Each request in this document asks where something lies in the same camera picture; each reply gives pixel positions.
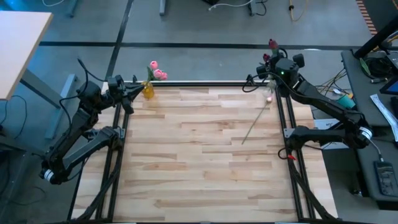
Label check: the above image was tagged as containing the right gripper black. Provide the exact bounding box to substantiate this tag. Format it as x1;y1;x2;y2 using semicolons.
256;51;306;80

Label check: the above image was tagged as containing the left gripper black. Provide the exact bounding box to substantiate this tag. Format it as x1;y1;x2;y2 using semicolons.
114;83;146;115

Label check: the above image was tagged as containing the yellow glass vase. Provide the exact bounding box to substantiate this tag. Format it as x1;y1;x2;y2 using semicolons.
141;80;155;100

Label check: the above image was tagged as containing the grey metal desk leg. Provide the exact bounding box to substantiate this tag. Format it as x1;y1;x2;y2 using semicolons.
18;68;78;140

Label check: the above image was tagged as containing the teal cup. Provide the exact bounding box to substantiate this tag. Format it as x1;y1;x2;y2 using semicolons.
335;95;356;110

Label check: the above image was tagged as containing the grey side table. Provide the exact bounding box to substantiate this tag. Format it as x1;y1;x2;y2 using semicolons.
340;49;398;203

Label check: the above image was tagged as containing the orange striped floor strip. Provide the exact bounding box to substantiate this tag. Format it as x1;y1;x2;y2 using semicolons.
356;0;379;35

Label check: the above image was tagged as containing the black diagonal beam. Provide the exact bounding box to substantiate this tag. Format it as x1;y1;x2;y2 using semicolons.
353;14;398;59

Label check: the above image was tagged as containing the white paper strip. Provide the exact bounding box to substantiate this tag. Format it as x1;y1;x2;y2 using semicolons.
369;93;398;142

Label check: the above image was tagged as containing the tablet with blue screen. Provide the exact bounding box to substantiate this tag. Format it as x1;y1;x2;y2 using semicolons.
379;77;398;96

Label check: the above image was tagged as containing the light wooden desk top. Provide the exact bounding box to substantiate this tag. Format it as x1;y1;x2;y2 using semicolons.
0;11;54;101

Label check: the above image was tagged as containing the dark metal table base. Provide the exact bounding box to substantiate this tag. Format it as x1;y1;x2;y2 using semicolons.
0;126;46;158

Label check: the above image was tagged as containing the black handheld device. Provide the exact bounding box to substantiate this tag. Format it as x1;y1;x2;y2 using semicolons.
373;160;398;197

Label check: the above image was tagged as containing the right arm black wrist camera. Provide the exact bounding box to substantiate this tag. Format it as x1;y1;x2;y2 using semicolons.
275;58;295;82

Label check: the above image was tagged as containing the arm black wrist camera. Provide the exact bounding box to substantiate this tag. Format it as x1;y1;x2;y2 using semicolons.
275;58;295;82
107;74;126;98

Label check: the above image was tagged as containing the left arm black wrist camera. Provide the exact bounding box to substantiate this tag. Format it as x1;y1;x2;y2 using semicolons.
107;74;126;98

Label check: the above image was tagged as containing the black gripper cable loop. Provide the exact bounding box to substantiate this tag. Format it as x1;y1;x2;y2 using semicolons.
242;73;272;93

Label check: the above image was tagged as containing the bundle of coloured cables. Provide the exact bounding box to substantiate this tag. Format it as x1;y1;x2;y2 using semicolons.
313;68;351;104

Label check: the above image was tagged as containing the yellow floor cable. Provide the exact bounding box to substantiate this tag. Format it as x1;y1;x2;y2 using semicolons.
288;0;310;22

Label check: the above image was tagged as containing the black aluminium frame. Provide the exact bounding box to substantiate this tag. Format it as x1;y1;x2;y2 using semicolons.
67;74;338;224

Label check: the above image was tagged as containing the white floor cable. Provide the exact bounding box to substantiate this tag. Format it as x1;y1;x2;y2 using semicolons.
207;0;254;12

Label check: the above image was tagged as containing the coiled black cable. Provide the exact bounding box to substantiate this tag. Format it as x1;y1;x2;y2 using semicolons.
364;55;393;79

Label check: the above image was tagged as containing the black floor cable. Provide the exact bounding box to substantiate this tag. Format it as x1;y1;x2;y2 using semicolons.
0;95;29;141

